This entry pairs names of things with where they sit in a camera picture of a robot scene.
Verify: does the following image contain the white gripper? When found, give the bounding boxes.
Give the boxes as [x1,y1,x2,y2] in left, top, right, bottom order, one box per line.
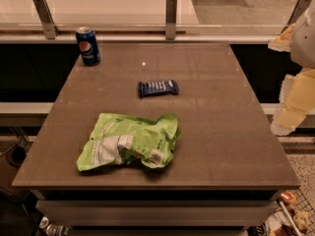
[268,7,315,136]

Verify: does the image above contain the green rice chip bag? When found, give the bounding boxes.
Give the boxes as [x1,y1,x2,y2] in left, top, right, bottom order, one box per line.
[77,113,179,171]

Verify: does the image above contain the blue pepsi can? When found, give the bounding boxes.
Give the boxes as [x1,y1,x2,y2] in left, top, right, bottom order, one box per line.
[76,27,100,66]

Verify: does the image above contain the blue snack bar wrapper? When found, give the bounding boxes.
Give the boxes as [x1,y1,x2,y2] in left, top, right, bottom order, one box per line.
[138,80,180,97]

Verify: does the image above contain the grey table drawer front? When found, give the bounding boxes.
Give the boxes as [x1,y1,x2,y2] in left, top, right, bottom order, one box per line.
[36,201,278,227]

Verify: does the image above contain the bottles under table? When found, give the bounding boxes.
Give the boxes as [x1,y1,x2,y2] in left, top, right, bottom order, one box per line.
[39,216,69,236]

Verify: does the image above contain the round black stool base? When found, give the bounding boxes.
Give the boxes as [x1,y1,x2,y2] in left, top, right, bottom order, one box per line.
[6,147,27,168]

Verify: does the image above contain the right metal railing bracket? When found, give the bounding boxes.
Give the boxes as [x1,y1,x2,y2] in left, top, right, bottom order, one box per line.
[283,0,312,31]

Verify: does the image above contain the wire basket with items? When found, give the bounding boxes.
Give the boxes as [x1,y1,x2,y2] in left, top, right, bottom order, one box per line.
[257,190,315,236]

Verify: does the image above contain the left metal railing bracket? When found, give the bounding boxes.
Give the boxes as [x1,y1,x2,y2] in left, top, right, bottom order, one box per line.
[32,0,59,39]

